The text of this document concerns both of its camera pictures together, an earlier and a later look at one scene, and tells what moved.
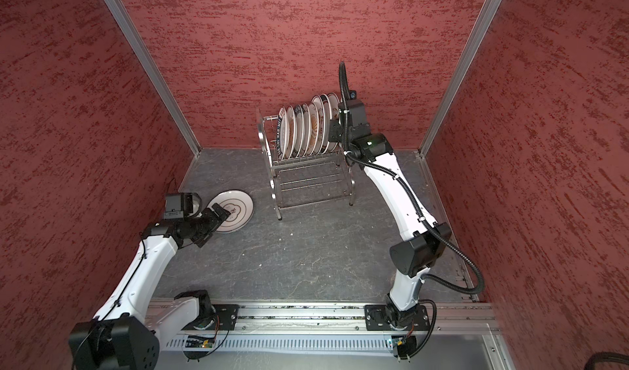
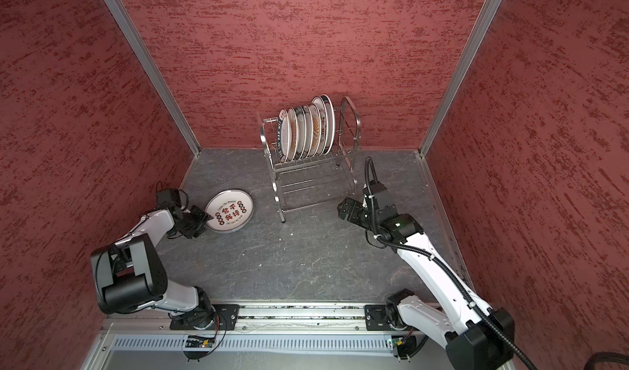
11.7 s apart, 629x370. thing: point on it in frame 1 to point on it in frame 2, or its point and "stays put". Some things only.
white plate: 314,124 stays put
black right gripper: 335,126 to 356,207
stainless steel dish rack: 298,180 stays put
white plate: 328,116 stays put
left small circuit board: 192,343 stays put
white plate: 336,114 to 230,209
